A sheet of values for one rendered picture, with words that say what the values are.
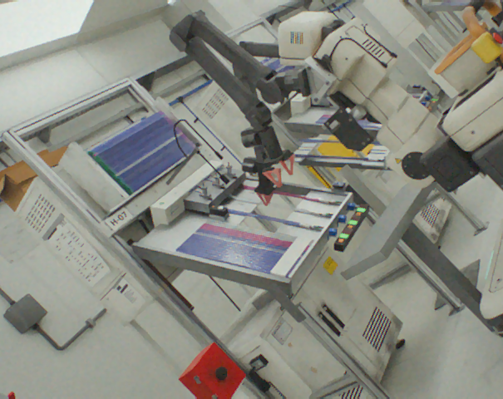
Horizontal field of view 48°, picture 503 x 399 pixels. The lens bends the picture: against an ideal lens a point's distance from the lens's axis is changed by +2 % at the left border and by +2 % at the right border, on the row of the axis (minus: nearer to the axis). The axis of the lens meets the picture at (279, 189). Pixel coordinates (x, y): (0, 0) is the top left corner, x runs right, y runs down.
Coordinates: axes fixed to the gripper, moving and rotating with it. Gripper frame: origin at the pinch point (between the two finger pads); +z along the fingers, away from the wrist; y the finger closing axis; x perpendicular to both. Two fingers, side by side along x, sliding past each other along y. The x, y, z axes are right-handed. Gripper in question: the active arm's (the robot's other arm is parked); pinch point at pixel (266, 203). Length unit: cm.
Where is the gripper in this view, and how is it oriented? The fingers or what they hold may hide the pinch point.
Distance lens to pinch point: 249.5
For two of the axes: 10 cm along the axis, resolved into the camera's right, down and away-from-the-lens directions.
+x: 9.0, 1.6, -4.1
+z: 0.7, 8.8, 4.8
